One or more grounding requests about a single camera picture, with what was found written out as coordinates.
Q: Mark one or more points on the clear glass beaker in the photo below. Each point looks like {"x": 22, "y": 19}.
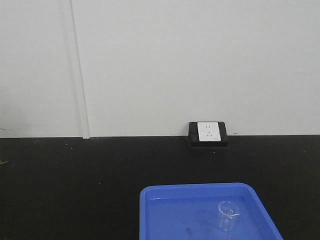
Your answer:
{"x": 228, "y": 213}

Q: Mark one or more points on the blue plastic tray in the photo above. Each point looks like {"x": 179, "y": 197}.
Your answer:
{"x": 190, "y": 212}

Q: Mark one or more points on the white socket in black housing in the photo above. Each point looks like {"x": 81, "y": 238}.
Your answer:
{"x": 211, "y": 134}

